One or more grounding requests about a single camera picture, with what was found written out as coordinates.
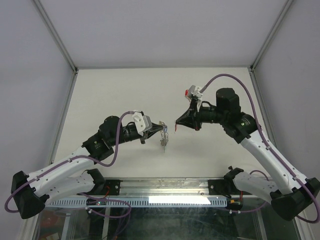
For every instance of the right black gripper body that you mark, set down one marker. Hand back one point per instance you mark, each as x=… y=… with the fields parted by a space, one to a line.
x=193 y=102

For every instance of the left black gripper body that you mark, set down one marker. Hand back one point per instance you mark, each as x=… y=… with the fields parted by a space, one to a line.
x=142 y=138

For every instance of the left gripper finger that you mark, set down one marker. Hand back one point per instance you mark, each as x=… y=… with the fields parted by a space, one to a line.
x=153 y=133
x=156 y=127

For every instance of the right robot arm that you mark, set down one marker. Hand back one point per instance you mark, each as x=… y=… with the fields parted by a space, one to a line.
x=289 y=192

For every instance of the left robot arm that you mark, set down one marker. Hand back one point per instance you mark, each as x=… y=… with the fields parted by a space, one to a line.
x=75 y=174

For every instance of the aluminium mounting rail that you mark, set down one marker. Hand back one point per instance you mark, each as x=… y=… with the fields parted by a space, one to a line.
x=162 y=186

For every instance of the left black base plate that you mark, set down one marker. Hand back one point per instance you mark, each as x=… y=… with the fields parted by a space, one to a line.
x=111 y=187

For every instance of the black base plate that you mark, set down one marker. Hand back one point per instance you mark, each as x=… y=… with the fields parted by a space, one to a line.
x=111 y=187
x=221 y=187

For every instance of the white slotted cable duct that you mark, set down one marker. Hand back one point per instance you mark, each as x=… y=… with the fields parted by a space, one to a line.
x=139 y=202

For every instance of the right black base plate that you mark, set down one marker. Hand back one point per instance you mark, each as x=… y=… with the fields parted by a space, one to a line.
x=221 y=187

